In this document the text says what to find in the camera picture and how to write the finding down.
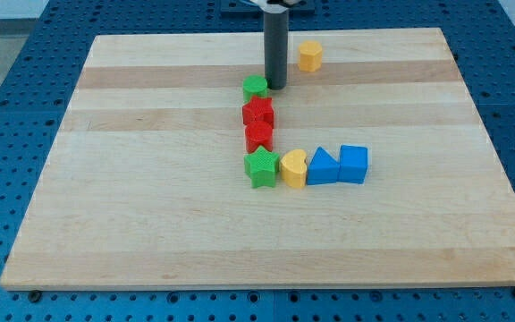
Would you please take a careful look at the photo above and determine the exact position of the blue triangle block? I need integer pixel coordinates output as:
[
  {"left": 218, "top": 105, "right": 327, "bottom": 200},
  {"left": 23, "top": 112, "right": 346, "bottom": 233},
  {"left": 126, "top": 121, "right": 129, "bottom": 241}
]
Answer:
[{"left": 306, "top": 147, "right": 340, "bottom": 185}]

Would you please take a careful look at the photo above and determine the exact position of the light wooden board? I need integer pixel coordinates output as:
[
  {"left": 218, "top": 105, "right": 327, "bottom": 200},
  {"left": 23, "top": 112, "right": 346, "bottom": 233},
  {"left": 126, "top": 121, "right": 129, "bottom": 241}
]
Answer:
[{"left": 0, "top": 28, "right": 515, "bottom": 291}]

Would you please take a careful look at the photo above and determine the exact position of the red star block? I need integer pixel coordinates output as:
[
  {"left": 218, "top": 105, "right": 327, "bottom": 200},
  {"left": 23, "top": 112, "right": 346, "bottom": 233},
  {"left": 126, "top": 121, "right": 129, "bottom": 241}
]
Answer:
[{"left": 241, "top": 96, "right": 274, "bottom": 128}]

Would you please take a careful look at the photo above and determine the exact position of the yellow heart block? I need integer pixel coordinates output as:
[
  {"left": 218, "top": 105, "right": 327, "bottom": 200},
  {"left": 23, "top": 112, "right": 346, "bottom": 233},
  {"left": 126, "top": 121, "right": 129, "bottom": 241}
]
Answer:
[{"left": 280, "top": 149, "right": 308, "bottom": 189}]

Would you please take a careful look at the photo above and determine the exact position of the red cylinder block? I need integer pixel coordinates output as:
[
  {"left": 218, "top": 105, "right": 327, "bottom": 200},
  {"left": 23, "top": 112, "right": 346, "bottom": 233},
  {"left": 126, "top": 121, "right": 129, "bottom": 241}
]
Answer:
[{"left": 245, "top": 121, "right": 274, "bottom": 153}]

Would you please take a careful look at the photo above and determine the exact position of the yellow hexagon block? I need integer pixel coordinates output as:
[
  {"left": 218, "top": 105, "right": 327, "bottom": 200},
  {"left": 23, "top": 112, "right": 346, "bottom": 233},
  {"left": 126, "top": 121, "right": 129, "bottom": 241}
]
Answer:
[{"left": 298, "top": 40, "right": 323, "bottom": 72}]

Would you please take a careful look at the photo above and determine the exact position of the blue cube block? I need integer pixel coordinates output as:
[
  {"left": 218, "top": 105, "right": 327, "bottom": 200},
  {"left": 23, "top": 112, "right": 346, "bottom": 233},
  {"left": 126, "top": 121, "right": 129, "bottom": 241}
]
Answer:
[{"left": 338, "top": 145, "right": 368, "bottom": 184}]

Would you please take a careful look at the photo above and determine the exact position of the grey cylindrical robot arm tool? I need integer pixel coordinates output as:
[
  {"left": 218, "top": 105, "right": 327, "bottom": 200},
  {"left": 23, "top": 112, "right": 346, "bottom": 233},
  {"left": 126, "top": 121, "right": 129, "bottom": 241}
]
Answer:
[{"left": 263, "top": 2, "right": 289, "bottom": 90}]

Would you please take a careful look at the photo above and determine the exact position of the green star block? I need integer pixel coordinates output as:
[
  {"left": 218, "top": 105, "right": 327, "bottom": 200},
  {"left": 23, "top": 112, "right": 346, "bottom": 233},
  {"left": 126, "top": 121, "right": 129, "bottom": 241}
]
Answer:
[{"left": 244, "top": 146, "right": 280, "bottom": 188}]

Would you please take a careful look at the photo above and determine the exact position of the green cylinder block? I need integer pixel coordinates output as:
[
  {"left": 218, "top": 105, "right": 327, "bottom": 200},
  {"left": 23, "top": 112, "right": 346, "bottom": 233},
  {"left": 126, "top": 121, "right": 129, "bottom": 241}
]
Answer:
[{"left": 242, "top": 74, "right": 268, "bottom": 103}]

